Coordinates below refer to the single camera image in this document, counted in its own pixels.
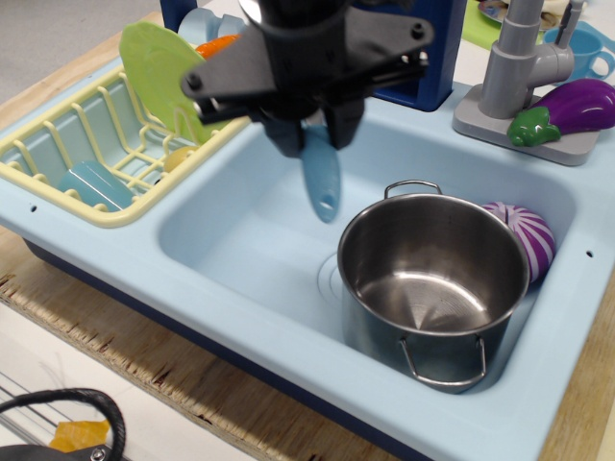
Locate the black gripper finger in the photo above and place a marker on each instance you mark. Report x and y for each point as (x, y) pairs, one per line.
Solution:
(286, 135)
(343, 119)

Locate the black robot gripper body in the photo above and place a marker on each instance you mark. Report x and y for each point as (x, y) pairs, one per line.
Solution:
(295, 57)

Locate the white spoon blue handle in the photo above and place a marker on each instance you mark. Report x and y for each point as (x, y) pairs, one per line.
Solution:
(321, 171)

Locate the stainless steel pot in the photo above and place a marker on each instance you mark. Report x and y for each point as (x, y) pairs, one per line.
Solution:
(430, 282)

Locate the dark blue plastic box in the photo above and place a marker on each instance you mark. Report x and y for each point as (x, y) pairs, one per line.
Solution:
(198, 26)

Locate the orange toy vegetable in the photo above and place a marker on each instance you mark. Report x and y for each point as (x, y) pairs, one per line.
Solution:
(210, 48)

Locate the light blue toy sink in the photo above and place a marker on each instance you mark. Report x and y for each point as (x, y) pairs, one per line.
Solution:
(235, 253)

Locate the light green plastic plate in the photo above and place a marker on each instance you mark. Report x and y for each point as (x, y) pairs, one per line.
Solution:
(155, 59)

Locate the green plastic board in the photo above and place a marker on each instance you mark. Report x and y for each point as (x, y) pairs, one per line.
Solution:
(483, 20)

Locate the grey toy faucet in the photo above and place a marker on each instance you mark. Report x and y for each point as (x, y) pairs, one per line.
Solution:
(517, 65)

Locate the light blue plastic cup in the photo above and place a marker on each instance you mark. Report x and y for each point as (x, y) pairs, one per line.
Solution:
(96, 185)

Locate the cream yellow dish rack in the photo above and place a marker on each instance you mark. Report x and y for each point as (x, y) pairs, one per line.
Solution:
(102, 120)

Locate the purple striped toy onion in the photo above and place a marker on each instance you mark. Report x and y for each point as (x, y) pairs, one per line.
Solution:
(532, 231)

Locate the purple toy eggplant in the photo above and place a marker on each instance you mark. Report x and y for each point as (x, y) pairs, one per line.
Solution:
(581, 106)

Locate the yellow masking tape piece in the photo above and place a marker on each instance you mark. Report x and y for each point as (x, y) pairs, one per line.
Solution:
(73, 436)

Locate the dark grey device base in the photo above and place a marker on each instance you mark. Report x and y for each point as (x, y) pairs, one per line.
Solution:
(40, 453)

